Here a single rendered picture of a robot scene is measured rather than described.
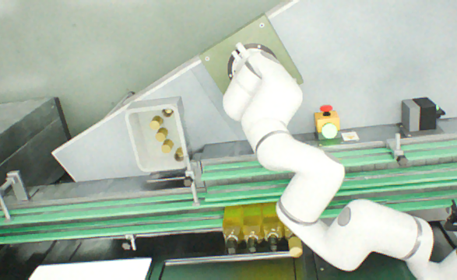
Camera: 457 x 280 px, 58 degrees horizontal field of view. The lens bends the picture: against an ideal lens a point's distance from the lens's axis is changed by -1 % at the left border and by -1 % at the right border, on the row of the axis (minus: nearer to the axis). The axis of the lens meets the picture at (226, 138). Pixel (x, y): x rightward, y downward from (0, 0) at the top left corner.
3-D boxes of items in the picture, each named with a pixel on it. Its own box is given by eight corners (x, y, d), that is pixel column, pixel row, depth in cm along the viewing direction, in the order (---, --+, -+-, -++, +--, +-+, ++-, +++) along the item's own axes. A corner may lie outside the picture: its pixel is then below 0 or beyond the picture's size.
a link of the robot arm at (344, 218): (393, 180, 86) (355, 229, 93) (303, 146, 82) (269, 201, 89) (424, 236, 72) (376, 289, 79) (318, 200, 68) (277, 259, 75)
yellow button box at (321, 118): (315, 131, 138) (318, 140, 132) (314, 110, 135) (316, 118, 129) (336, 129, 137) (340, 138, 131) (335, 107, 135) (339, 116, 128)
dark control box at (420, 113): (400, 122, 135) (409, 132, 127) (401, 99, 132) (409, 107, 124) (427, 119, 134) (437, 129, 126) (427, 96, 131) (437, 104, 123)
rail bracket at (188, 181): (195, 193, 136) (189, 215, 124) (185, 146, 129) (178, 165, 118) (204, 192, 135) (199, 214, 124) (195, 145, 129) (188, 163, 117)
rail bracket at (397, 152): (382, 146, 125) (395, 166, 113) (382, 124, 122) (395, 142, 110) (395, 145, 125) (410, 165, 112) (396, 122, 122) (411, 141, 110)
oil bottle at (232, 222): (229, 207, 137) (223, 248, 118) (226, 192, 135) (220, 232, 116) (246, 205, 137) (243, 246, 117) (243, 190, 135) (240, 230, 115)
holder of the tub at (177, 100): (149, 173, 150) (144, 184, 143) (131, 102, 139) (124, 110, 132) (196, 169, 148) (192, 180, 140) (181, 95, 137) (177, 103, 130)
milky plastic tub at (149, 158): (145, 161, 147) (138, 173, 139) (130, 102, 139) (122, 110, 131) (193, 156, 145) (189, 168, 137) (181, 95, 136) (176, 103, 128)
